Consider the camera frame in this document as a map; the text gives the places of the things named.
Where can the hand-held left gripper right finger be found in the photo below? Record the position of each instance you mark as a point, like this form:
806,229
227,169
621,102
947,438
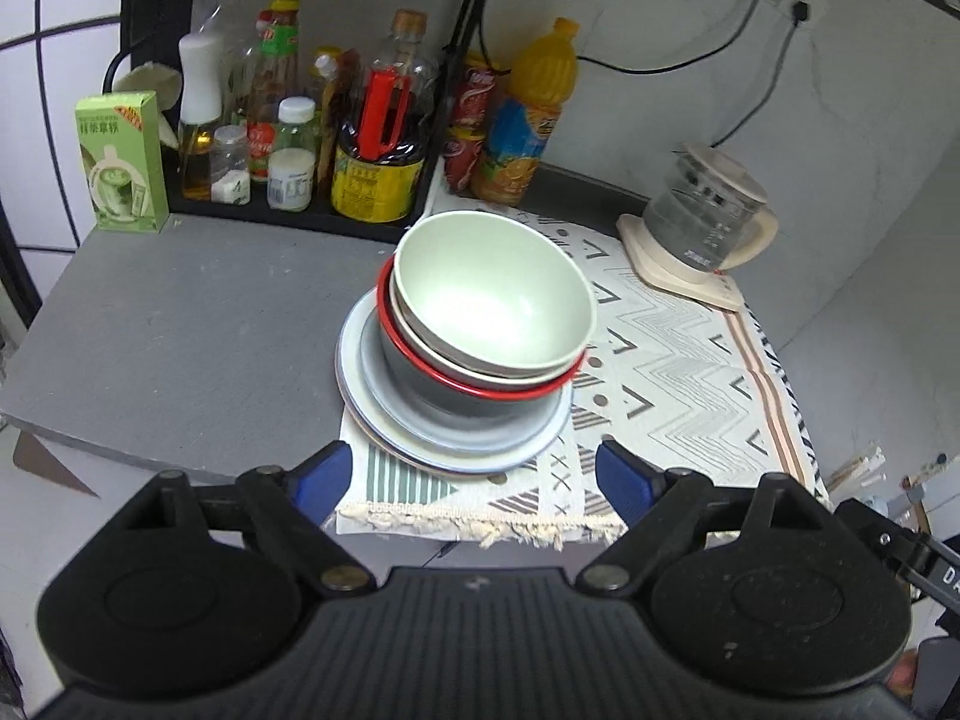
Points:
626,480

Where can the white crumpled paper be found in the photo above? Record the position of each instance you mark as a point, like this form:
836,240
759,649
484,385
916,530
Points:
154,90

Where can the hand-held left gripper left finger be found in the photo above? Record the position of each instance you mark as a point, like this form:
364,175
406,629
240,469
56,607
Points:
322,476

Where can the patterned fringed place mat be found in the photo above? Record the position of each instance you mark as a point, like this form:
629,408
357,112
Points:
675,367

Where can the green and red label bottle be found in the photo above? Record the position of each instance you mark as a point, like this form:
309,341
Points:
274,67

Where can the oil bottle tall white cap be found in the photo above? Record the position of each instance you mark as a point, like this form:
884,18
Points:
200,82

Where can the white plate blue print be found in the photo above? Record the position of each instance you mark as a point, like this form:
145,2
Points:
347,367

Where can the black storage rack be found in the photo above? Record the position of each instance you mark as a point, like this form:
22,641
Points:
225,215

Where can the orange juice bottle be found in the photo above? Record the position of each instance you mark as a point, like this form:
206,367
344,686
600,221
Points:
532,112

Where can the red and black bowl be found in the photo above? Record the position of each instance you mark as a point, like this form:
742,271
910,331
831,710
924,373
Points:
420,388

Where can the pale green bowl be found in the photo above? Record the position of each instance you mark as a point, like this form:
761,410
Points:
487,285
450,364

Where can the small bottle white cap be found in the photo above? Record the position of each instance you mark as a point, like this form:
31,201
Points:
296,124

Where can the glass electric kettle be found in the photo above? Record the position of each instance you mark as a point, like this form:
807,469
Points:
697,210

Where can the small clear spice jar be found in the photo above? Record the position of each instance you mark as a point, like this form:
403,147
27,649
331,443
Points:
231,169

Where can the red snack can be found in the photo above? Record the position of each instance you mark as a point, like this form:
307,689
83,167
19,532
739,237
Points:
463,161
472,94

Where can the clear bottle red cap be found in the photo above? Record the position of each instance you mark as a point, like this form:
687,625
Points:
225,15

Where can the green carton box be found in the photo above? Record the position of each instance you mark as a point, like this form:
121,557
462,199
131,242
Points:
120,165

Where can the small white jar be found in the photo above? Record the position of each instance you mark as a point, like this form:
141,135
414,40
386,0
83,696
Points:
291,184

